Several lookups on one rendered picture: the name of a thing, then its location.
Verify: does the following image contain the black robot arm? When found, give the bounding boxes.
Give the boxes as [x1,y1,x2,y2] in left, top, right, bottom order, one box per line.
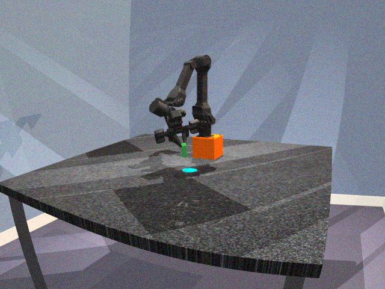
[149,55,216,138]

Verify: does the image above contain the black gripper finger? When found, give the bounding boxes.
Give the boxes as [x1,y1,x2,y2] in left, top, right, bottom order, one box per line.
[168,130,182,147]
[182,126,189,143]

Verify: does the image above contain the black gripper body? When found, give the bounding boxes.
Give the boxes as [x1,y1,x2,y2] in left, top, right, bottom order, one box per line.
[154,119,200,144]

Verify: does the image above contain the green rectangular post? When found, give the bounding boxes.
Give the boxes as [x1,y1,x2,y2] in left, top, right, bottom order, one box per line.
[181,143,187,157]

